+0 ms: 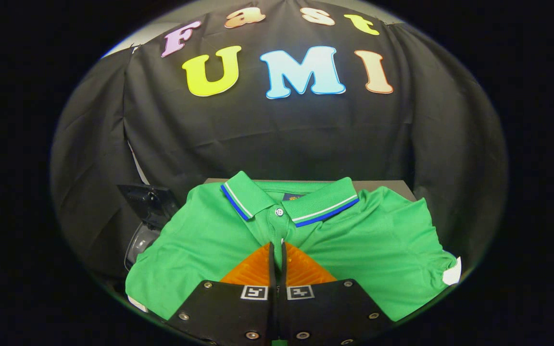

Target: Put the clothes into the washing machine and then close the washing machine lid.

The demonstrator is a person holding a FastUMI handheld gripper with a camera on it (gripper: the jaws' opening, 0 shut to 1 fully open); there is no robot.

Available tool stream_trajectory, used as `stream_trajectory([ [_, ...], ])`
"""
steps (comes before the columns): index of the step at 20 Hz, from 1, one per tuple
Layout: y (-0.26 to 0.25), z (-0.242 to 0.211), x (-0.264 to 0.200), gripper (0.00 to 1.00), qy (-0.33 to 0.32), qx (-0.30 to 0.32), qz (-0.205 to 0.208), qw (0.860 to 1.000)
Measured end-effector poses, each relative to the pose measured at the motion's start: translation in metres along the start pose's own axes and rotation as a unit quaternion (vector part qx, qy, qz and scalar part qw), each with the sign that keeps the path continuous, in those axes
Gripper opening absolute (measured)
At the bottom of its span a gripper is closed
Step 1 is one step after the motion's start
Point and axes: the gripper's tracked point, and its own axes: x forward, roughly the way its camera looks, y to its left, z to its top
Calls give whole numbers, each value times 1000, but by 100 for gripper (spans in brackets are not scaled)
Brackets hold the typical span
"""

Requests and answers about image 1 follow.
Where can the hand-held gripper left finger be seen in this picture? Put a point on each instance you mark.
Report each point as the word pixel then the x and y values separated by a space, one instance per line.
pixel 231 317

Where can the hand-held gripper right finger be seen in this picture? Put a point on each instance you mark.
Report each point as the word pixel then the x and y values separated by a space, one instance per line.
pixel 325 312

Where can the green polo shirt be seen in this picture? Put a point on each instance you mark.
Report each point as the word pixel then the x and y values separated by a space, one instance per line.
pixel 378 250

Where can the beige cabinet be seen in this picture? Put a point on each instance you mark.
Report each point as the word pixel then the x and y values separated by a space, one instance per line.
pixel 383 185

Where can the black backdrop cloth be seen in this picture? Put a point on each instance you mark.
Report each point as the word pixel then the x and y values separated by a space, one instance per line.
pixel 277 134

